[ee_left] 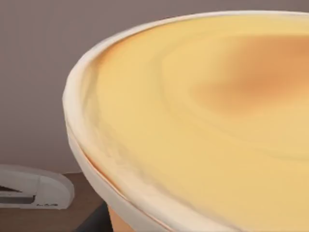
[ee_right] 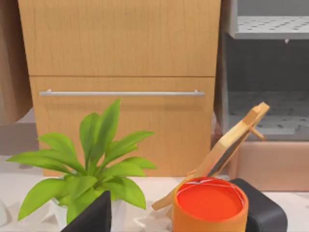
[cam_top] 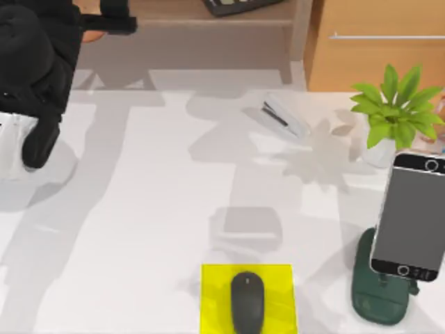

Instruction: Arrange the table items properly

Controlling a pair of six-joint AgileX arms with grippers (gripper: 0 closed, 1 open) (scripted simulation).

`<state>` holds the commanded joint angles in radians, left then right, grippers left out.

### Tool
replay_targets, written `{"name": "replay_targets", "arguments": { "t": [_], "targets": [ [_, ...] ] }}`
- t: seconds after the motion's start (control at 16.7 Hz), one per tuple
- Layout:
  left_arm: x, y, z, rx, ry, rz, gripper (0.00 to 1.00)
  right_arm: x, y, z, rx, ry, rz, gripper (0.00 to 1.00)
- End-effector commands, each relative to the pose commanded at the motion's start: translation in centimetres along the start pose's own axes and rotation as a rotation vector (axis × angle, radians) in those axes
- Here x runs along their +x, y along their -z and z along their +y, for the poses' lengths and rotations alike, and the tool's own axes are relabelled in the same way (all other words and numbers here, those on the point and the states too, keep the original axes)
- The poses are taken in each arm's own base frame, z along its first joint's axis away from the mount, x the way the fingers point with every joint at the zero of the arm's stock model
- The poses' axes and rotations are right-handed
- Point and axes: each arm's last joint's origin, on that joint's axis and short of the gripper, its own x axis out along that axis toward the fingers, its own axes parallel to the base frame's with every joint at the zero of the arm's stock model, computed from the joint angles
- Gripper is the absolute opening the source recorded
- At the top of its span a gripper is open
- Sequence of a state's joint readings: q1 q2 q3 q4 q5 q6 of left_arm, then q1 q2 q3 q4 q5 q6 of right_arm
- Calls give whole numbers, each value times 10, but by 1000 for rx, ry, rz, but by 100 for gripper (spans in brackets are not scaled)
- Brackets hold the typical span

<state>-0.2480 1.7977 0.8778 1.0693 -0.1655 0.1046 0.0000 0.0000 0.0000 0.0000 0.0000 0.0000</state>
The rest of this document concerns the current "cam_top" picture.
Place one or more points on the white stapler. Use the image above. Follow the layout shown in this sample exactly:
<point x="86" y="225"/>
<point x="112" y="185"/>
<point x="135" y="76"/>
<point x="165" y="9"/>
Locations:
<point x="283" y="116"/>

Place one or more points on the black computer mouse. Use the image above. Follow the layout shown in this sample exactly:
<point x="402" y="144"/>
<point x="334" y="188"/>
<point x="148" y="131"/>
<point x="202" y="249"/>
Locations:
<point x="247" y="302"/>

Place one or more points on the flat yellow square mat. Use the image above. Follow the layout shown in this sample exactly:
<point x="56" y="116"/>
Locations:
<point x="215" y="299"/>

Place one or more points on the orange round object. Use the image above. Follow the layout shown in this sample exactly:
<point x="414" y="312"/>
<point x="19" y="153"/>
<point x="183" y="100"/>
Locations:
<point x="93" y="37"/>

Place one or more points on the green plant in white pot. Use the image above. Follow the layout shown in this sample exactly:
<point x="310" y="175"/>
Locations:
<point x="393" y="111"/>

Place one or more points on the dark green phone stand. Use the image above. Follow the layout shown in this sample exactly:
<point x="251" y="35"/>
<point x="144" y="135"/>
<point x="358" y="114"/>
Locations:
<point x="375" y="299"/>

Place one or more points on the wooden open shelf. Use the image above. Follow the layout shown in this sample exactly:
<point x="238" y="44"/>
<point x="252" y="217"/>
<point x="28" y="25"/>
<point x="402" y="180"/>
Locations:
<point x="215" y="31"/>

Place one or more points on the black keyboard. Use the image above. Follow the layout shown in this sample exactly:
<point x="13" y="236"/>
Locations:
<point x="229" y="6"/>

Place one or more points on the wooden cupboard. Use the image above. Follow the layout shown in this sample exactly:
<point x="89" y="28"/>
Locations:
<point x="368" y="66"/>

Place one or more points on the black and grey phone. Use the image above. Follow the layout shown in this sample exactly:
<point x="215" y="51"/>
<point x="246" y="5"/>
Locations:
<point x="410" y="215"/>

